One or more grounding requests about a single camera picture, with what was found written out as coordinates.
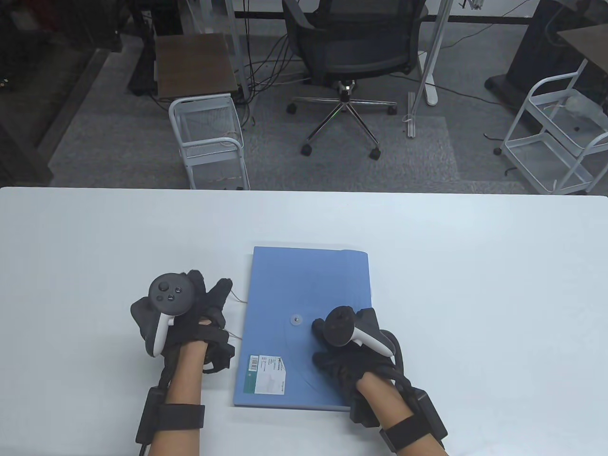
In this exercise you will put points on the person's left forearm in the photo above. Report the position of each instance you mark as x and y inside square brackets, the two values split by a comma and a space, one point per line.
[180, 380]

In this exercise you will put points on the black desk base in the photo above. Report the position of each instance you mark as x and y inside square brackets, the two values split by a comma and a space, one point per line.
[532, 57]

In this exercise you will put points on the white desk leg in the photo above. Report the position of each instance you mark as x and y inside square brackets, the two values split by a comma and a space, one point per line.
[236, 38]
[434, 47]

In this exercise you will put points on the brown wooden side table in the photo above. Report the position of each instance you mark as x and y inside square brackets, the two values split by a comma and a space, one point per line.
[194, 64]

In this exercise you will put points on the dark wooden desk top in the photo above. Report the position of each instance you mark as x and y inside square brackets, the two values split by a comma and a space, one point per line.
[589, 42]

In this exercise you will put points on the right black-and-white hand controller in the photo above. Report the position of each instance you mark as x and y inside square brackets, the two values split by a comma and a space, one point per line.
[351, 332]

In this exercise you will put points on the person's right hand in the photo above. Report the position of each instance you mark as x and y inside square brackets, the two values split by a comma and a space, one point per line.
[351, 370]

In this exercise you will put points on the clear plastic bag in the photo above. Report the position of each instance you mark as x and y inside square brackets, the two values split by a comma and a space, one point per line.
[582, 104]

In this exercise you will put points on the black-and-white hand controller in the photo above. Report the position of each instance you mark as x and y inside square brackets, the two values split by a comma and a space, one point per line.
[351, 332]
[168, 294]

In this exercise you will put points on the person's left hand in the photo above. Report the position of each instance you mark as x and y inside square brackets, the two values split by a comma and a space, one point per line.
[199, 313]

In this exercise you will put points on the left black-and-white hand controller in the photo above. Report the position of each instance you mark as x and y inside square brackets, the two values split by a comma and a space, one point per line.
[168, 294]

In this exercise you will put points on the black office chair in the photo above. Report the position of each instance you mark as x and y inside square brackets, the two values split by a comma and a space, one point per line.
[351, 47]

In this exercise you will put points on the black rolling stand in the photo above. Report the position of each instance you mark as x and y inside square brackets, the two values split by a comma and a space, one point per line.
[142, 57]

